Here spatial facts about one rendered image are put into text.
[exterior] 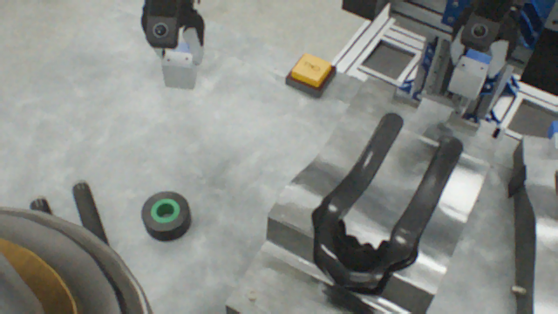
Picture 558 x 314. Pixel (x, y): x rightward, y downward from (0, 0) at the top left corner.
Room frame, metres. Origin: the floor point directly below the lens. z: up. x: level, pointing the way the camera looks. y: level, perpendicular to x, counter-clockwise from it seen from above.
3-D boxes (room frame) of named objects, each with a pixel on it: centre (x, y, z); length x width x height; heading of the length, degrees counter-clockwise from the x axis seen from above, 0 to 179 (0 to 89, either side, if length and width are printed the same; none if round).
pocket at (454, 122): (0.67, -0.32, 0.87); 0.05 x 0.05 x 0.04; 61
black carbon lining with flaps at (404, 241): (0.51, -0.18, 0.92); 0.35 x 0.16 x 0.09; 151
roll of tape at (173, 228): (0.52, 0.19, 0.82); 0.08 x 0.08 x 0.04
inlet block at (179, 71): (0.79, 0.17, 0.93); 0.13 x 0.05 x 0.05; 173
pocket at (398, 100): (0.72, -0.23, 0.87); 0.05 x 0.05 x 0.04; 61
